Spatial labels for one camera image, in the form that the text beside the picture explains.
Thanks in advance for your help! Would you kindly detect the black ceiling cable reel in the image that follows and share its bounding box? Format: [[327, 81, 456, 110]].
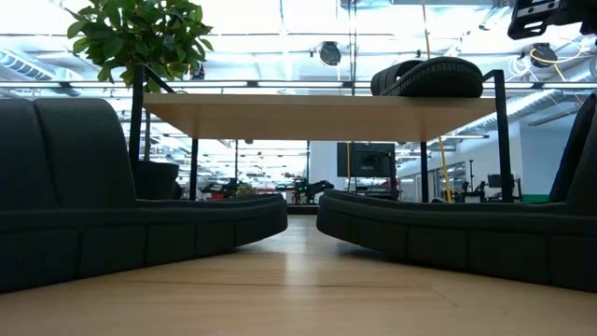
[[318, 40, 343, 68], [530, 42, 560, 69]]

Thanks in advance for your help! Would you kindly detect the green leafy plant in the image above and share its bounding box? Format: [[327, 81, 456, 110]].
[[65, 0, 215, 94]]

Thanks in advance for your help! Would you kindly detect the large black screen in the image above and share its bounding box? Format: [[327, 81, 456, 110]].
[[336, 141, 398, 179]]

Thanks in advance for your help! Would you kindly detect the black aluminium rig frame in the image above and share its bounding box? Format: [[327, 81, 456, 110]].
[[285, 203, 322, 217]]

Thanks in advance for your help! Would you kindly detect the small black monitor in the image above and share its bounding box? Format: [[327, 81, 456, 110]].
[[486, 173, 517, 189]]

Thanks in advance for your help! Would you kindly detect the black rubber slide sandal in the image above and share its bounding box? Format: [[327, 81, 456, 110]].
[[369, 56, 485, 98], [0, 96, 289, 294], [315, 91, 597, 294]]

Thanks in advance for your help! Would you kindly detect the black plant pot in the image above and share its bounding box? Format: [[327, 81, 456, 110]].
[[134, 160, 181, 202]]

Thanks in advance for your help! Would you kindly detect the wooden shelf with black frame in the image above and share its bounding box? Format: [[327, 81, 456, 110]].
[[128, 63, 514, 204]]

